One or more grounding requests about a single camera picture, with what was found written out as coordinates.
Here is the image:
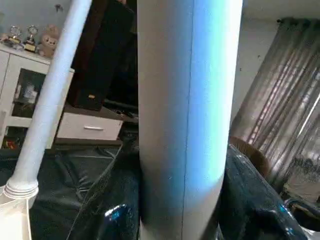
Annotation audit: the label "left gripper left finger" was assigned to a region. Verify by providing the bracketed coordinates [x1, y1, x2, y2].
[66, 149, 142, 240]

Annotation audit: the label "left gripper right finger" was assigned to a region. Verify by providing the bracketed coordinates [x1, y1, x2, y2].
[216, 144, 312, 240]

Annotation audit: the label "white plastic table top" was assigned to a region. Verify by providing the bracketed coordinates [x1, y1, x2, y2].
[0, 192, 34, 240]

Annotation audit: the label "white plastic table leg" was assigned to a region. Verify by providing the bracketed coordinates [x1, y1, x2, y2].
[137, 0, 245, 240]
[3, 0, 94, 199]

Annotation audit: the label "black work mat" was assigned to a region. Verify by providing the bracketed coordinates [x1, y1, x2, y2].
[0, 127, 142, 240]

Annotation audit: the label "grey window curtain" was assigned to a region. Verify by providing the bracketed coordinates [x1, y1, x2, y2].
[229, 17, 320, 203]

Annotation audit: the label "white glass-door cabinet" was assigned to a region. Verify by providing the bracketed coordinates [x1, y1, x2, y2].
[0, 44, 76, 151]

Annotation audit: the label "plush toy figure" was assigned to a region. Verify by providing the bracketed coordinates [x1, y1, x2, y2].
[36, 24, 62, 59]

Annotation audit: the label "silver trophy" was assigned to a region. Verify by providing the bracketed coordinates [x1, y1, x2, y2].
[4, 25, 24, 49]
[23, 25, 41, 54]

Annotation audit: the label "dark wooden wall cabinet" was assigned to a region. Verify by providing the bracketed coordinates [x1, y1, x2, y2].
[67, 0, 139, 112]

